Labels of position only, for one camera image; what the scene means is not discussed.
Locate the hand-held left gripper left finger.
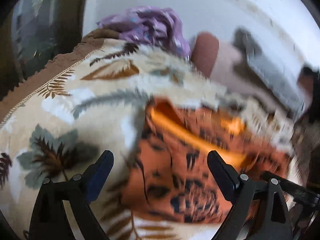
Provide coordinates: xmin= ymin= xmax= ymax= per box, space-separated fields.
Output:
xmin=29 ymin=150 xmax=115 ymax=240

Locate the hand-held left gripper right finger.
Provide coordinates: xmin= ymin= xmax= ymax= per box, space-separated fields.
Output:
xmin=207 ymin=150 xmax=293 ymax=240

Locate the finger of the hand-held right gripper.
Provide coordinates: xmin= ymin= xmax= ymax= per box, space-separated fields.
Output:
xmin=262 ymin=171 xmax=320 ymax=207

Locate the orange floral garment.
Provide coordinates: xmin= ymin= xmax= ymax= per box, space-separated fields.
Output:
xmin=121 ymin=97 xmax=295 ymax=224

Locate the brown patterned cloth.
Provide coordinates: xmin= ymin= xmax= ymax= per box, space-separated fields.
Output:
xmin=291 ymin=119 xmax=320 ymax=187

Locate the leaf print blanket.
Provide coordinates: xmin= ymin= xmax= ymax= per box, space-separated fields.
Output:
xmin=0 ymin=27 xmax=308 ymax=240

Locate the black garment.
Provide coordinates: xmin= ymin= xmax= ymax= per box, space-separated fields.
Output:
xmin=299 ymin=66 xmax=320 ymax=124

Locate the grey pillow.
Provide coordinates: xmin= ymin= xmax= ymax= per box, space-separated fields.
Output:
xmin=232 ymin=27 xmax=307 ymax=115

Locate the wooden door with glass panel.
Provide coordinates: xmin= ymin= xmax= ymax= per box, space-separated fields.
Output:
xmin=7 ymin=0 xmax=87 ymax=100

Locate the purple floral cloth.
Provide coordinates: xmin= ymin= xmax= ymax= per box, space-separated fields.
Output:
xmin=97 ymin=6 xmax=192 ymax=58

